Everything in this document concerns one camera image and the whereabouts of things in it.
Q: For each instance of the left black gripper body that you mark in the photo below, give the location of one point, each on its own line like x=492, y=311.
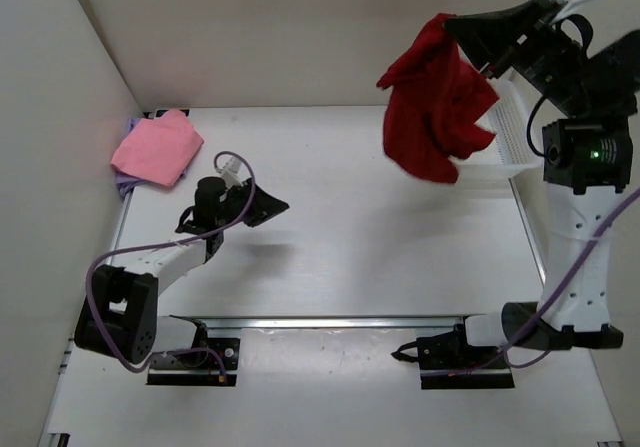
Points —
x=237, y=200

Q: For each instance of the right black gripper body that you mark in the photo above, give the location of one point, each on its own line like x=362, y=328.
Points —
x=551, y=68

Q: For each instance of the pink t shirt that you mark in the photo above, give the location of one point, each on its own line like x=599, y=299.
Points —
x=155, y=149

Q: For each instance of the red t shirt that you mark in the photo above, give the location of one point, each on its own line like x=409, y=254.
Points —
x=435, y=102

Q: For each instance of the purple t shirt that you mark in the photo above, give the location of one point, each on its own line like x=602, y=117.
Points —
x=127, y=177

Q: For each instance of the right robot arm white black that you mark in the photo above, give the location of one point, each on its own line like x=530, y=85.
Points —
x=587, y=157

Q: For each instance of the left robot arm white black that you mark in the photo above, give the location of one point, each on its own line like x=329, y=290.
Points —
x=119, y=317

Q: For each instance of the white plastic basket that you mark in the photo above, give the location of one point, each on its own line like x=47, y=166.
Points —
x=509, y=154

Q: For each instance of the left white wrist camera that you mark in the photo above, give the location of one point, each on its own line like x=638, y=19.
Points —
x=230, y=174

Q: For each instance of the aluminium rail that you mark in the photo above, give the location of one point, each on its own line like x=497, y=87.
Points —
x=331, y=323

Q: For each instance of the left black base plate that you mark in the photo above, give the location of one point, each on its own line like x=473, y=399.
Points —
x=199, y=369

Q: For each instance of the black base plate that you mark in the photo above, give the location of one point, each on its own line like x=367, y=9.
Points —
x=447, y=362
x=199, y=369

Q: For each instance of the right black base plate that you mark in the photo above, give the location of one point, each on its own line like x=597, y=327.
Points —
x=447, y=362

